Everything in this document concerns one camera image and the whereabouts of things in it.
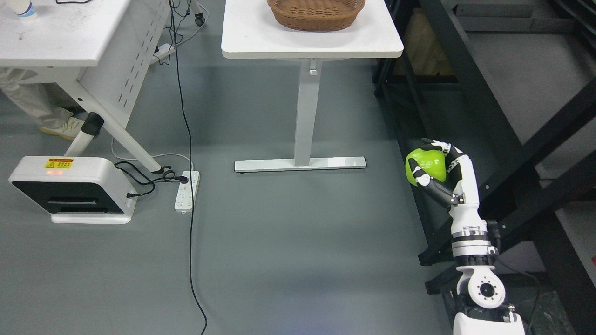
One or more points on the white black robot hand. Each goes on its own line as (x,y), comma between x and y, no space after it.
(462,201)

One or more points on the black metal shelf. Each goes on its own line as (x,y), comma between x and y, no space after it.
(512,84)

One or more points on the white perforated side desk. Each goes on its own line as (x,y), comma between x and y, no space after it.
(97,51)

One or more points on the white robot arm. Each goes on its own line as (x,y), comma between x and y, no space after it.
(479,289)

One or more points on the green apple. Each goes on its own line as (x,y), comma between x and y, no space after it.
(431,161)

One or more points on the person leg with shoe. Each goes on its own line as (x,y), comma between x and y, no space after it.
(46,103)

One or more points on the white box machine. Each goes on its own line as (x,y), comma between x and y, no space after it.
(76,189)

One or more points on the white pedestal table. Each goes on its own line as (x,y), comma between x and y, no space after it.
(251,32)

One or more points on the brown wicker basket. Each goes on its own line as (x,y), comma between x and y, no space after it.
(316,15)

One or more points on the white power strip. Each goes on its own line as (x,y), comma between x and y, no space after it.
(186,193)
(162,52)

